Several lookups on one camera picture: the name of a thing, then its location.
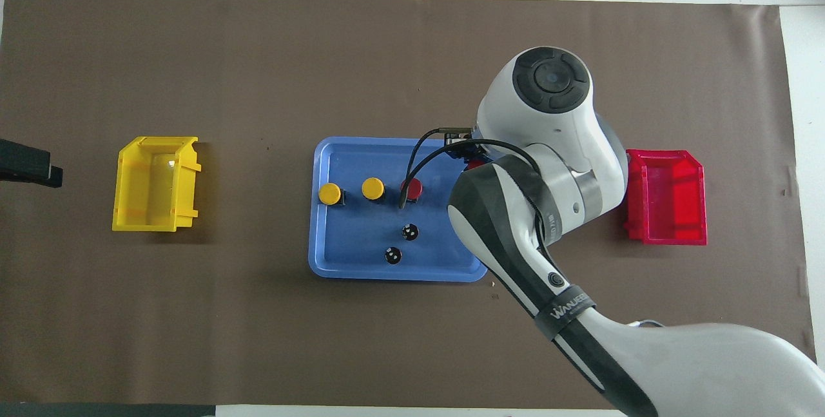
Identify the brown paper table mat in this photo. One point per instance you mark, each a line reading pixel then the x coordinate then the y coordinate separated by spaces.
pixel 258 49

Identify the yellow plastic storage bin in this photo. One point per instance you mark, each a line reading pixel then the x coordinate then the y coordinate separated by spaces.
pixel 145 191

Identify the yellow push button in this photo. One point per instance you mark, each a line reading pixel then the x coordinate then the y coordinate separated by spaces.
pixel 372 188
pixel 330 193

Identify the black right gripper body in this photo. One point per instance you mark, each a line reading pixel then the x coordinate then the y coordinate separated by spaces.
pixel 459 147

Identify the black cylindrical capacitor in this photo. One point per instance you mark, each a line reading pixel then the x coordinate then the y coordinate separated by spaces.
pixel 392 255
pixel 410 232

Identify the red push button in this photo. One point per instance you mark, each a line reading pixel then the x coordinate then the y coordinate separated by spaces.
pixel 475 164
pixel 416 189

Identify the blue plastic tray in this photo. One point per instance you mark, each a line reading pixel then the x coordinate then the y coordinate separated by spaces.
pixel 361 236

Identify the red plastic storage bin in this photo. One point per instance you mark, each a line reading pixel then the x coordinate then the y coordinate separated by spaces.
pixel 670 204

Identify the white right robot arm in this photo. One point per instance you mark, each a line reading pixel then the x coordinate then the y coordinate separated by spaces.
pixel 554 114

